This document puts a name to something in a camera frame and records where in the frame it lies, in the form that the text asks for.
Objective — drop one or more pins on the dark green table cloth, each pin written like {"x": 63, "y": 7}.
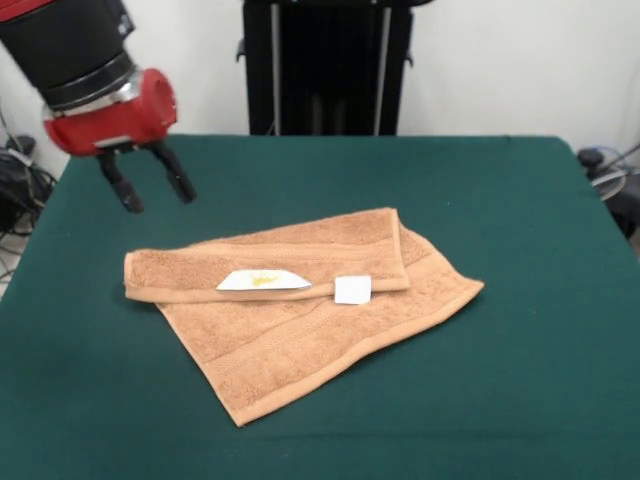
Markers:
{"x": 150, "y": 400}

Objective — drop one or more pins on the orange terry towel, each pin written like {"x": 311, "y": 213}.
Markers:
{"x": 300, "y": 340}

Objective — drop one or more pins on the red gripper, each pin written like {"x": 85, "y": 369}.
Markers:
{"x": 130, "y": 115}

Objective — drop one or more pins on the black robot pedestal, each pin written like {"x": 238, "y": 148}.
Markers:
{"x": 325, "y": 75}

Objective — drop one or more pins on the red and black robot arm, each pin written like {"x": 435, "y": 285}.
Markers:
{"x": 65, "y": 45}

